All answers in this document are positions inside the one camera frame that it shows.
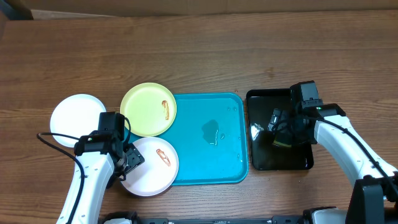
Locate green and yellow sponge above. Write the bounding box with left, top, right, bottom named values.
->
left=272, top=132, right=293, bottom=147

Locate white plate with red stain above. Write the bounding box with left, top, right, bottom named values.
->
left=121, top=137, right=179, bottom=197

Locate white plate with small stains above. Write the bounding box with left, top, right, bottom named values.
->
left=50, top=94, right=106, bottom=147

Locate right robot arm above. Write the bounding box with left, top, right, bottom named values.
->
left=268, top=102, right=397, bottom=223

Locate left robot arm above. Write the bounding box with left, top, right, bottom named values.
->
left=57, top=131, right=145, bottom=223

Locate black water tray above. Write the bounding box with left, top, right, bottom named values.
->
left=246, top=88, right=314, bottom=170

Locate blue plastic tray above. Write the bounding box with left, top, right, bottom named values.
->
left=116, top=92, right=249, bottom=187

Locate yellow-green plate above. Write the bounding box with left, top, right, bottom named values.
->
left=120, top=83, right=177, bottom=137

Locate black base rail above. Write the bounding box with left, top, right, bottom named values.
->
left=98, top=212, right=312, bottom=224

